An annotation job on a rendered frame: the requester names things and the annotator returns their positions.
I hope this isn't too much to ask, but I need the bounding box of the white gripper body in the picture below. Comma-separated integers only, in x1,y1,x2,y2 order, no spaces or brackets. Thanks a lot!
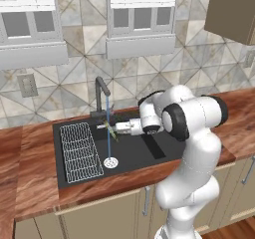
114,119,131,135

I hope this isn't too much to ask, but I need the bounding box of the black sink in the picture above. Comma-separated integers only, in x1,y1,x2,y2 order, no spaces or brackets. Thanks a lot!
52,111,187,190

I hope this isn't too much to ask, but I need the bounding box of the white round sink drain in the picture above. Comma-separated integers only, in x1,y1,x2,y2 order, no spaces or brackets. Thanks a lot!
103,156,119,169

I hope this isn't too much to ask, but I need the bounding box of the blue water stream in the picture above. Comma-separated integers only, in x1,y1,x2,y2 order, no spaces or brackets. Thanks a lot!
106,95,113,160

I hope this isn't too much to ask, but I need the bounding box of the dark grey tap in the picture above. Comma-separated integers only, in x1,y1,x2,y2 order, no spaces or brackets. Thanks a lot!
90,76,113,120

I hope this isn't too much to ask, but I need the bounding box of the beige cupboard door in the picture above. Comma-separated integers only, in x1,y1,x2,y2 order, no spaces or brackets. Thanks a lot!
136,183,171,239
60,189,141,239
14,212,64,239
229,153,255,221
193,164,249,233

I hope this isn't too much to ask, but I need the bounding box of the white window with blinds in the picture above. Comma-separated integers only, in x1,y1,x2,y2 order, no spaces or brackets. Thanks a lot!
0,0,70,71
106,0,179,60

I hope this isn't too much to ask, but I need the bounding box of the white wire rack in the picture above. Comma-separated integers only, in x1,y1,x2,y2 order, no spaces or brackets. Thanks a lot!
59,121,105,184

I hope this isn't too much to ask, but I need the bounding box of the grey cupboard door handle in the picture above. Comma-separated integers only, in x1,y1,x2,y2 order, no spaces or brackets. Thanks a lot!
141,185,151,218
241,155,255,186

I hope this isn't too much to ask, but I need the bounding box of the grey wall socket plate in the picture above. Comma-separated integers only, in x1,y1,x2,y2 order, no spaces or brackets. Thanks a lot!
16,72,40,99
243,49,255,69

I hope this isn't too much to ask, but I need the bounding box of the brown wall cupboard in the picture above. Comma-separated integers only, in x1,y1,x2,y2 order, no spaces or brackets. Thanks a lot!
203,0,255,47

